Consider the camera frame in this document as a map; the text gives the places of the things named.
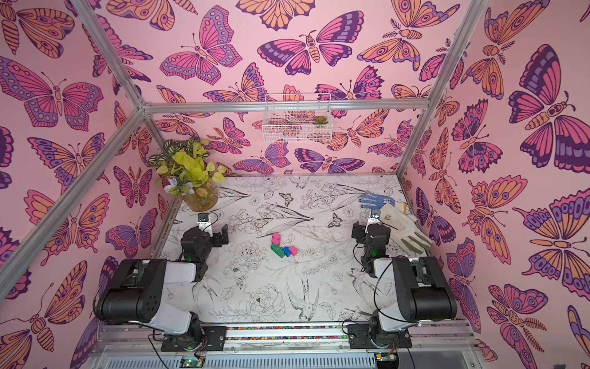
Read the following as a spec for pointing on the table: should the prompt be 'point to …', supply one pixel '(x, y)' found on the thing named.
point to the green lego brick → (277, 250)
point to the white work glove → (405, 231)
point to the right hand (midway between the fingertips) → (373, 222)
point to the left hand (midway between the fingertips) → (217, 223)
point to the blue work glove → (372, 201)
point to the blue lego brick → (287, 251)
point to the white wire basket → (288, 118)
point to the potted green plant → (184, 169)
